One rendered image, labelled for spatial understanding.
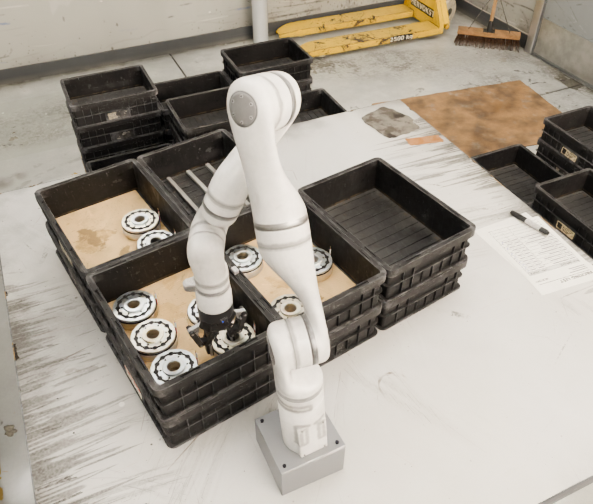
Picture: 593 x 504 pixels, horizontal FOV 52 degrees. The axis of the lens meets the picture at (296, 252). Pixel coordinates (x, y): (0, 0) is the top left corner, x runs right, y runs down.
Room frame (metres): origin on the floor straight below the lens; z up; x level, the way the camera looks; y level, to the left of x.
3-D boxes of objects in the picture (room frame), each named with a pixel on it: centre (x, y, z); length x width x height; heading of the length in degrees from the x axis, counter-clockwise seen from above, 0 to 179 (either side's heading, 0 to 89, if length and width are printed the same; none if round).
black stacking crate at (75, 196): (1.27, 0.49, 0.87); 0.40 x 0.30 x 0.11; 34
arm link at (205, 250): (0.87, 0.17, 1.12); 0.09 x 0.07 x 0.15; 1
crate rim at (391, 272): (1.28, -0.23, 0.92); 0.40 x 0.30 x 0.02; 34
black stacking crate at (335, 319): (1.11, 0.02, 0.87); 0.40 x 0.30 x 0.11; 34
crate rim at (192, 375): (0.94, 0.26, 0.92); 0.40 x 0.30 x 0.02; 34
